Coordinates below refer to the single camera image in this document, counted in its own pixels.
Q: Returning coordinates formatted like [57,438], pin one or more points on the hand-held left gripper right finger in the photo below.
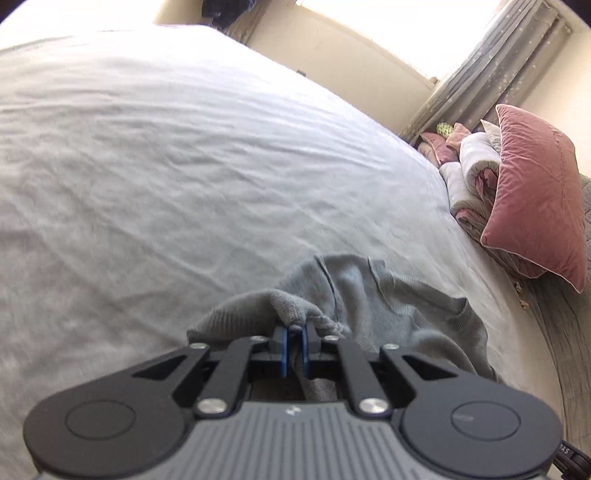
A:
[303,350]

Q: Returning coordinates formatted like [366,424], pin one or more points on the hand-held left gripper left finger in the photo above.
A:
[282,350]

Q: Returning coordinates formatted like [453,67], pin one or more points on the grey knit sweater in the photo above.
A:
[369,300]

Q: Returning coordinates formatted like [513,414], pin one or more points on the bed with grey sheet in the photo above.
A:
[184,161]

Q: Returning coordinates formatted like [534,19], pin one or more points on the small pink cushion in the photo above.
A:
[436,147]

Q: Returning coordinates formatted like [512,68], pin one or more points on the folded grey pink quilt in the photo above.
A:
[471,161]

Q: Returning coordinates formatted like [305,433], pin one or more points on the grey quilted bedspread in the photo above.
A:
[570,323]

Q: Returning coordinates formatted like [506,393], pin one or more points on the bright window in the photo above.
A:
[392,27]

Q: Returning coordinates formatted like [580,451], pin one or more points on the grey patterned curtain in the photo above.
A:
[485,60]

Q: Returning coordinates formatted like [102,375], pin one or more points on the dark blue hanging jacket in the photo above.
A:
[226,11]

